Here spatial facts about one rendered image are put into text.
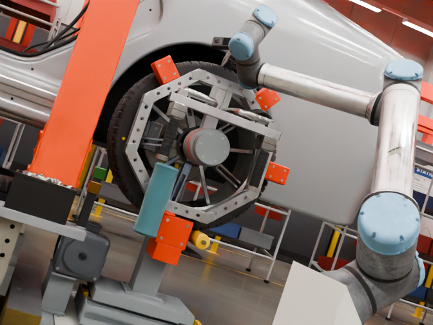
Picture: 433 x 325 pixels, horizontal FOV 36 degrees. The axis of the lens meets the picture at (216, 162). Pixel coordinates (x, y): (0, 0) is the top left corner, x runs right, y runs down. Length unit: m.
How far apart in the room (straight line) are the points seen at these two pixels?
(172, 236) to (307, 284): 0.82
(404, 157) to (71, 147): 1.12
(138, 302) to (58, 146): 0.67
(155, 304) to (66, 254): 0.39
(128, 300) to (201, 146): 0.66
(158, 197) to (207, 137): 0.27
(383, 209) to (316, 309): 0.30
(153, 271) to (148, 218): 0.37
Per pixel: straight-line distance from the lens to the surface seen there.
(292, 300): 1.86
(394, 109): 2.02
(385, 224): 1.69
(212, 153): 2.36
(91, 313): 2.54
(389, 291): 1.84
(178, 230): 2.49
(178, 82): 2.49
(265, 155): 2.34
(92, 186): 2.21
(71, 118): 2.36
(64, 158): 2.36
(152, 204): 2.35
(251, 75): 2.42
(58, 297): 2.64
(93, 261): 2.56
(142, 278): 2.67
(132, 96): 2.54
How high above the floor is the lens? 0.70
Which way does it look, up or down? 3 degrees up
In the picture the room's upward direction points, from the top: 19 degrees clockwise
